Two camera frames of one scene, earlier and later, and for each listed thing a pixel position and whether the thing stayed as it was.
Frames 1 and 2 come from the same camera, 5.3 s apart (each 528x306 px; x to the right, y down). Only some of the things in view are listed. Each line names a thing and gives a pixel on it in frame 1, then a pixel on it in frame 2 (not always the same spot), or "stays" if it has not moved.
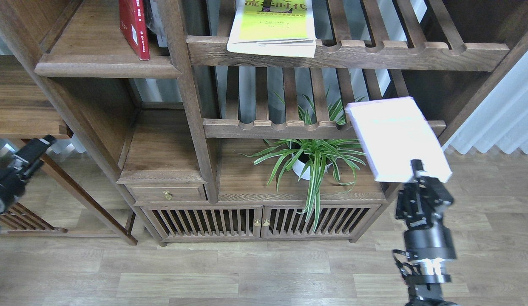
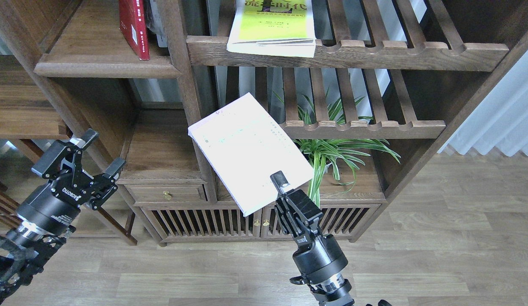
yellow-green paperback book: x=278 y=28 stays
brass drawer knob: x=167 y=195 stays
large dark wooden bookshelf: x=223 y=123 stays
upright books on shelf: x=155 y=22 stays
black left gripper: x=9 y=175 → x=56 y=206
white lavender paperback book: x=393 y=132 → x=246 y=146
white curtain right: x=505 y=116 stays
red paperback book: x=133 y=26 stays
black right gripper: x=421 y=205 → x=317 y=256
